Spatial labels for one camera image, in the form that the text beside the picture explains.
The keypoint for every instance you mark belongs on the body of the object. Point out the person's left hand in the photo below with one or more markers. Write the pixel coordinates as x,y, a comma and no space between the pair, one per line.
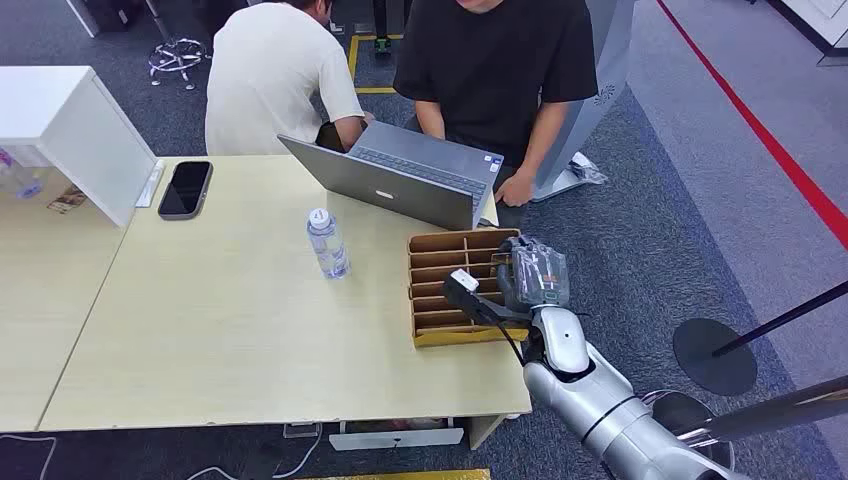
515,190

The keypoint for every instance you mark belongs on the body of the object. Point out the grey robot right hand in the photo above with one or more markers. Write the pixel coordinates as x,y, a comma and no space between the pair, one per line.
540,275

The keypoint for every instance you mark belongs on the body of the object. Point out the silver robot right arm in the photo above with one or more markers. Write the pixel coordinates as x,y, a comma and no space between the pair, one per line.
609,411

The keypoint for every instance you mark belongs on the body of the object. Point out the person's right forearm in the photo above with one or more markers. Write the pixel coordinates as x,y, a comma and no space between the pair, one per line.
430,120

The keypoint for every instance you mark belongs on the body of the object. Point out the person's forearm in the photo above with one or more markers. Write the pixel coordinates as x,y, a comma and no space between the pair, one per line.
350,132

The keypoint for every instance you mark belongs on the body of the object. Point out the person's left forearm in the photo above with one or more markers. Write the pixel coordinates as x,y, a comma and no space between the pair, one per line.
544,136

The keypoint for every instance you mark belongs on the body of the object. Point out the person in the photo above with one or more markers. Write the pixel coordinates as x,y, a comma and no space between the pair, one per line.
265,79
490,66

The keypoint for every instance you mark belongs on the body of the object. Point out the clear plastic bag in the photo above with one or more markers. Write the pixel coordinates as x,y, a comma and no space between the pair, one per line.
588,169

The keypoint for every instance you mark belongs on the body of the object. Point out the cardboard divider box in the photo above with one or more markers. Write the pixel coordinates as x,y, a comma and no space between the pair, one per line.
440,291

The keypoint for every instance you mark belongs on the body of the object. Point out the grey gate pillar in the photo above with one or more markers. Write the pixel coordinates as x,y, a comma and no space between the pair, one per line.
596,99

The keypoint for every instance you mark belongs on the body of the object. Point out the grey laptop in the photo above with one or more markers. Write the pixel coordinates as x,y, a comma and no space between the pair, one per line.
391,179

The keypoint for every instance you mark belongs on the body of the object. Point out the black round stanchion base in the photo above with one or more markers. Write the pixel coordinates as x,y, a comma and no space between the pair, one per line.
682,411
702,361

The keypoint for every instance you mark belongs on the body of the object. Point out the clear plastic water bottle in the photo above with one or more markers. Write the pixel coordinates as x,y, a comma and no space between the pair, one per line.
328,248

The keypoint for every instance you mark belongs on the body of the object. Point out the white tray under desk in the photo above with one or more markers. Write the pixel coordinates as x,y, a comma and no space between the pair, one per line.
397,438

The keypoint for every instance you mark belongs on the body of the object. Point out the dark stanchion pole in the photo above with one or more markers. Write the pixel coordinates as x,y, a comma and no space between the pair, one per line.
775,412
782,320

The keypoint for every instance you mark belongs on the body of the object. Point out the black smartphone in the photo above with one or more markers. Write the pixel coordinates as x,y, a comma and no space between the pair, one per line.
185,189

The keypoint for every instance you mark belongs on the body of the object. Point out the white furniture piece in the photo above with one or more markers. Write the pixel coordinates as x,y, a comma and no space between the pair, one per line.
815,23

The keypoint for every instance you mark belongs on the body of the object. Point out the chrome chair base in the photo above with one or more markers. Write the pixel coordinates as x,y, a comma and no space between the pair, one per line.
175,58

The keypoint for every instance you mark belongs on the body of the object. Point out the white cabinet box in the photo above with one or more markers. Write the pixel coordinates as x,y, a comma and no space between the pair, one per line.
73,126

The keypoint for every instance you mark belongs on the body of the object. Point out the brown snack packet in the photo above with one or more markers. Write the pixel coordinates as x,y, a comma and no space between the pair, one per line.
66,200

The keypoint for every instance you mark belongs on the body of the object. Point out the small clear bottle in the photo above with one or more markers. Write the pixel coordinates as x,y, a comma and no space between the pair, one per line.
16,177

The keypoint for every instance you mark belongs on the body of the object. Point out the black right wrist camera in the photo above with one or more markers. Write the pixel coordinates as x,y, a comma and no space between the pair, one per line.
464,286

